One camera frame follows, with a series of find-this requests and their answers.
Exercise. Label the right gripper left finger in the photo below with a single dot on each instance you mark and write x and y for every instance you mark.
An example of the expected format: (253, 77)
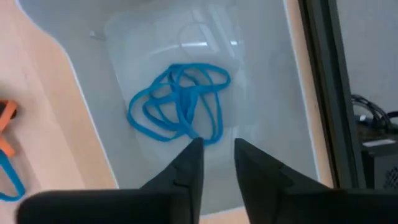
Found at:
(189, 174)

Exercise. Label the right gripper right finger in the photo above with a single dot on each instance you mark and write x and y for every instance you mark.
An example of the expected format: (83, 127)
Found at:
(258, 180)

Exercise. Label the blue rubber band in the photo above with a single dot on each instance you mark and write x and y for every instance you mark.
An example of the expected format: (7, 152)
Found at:
(219, 130)
(228, 80)
(12, 174)
(146, 133)

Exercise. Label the white plastic basket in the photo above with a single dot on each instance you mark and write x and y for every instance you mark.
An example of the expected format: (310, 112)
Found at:
(264, 109)

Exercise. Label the black perforated computer case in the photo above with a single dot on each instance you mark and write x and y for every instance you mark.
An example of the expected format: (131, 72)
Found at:
(379, 168)

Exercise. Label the black aluminium table frame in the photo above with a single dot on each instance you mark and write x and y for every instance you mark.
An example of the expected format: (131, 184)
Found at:
(329, 93)

